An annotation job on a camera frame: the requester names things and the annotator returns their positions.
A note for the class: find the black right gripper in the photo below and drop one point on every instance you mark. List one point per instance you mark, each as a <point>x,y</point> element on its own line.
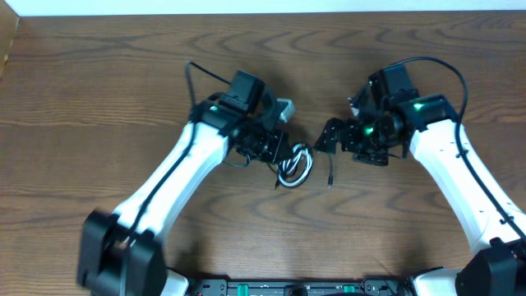
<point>349,127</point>

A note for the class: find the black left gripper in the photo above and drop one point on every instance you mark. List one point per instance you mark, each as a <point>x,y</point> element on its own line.
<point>279,140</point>

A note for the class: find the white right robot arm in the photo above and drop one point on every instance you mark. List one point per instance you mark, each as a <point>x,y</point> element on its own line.
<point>388,112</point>

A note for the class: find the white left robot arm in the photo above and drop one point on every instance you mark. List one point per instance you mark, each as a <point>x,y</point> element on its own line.
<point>122,252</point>

